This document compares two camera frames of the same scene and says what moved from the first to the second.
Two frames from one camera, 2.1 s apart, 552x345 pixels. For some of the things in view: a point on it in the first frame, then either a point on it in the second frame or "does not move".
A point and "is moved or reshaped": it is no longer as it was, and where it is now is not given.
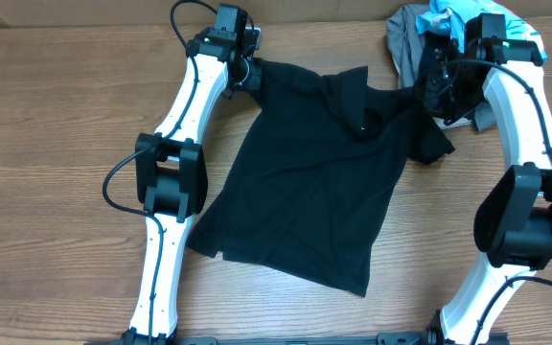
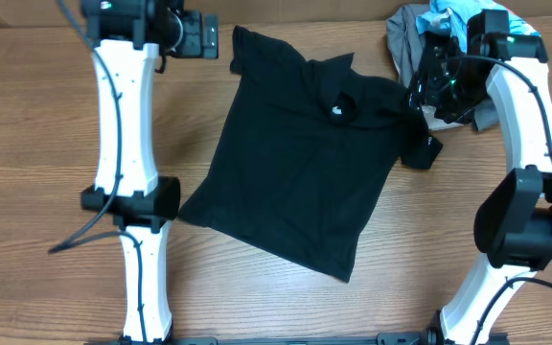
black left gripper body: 243,76 → 189,37
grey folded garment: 404,37 does not move
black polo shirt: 310,172 is moved or reshaped
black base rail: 382,339 does not move
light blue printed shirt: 450,17 does not move
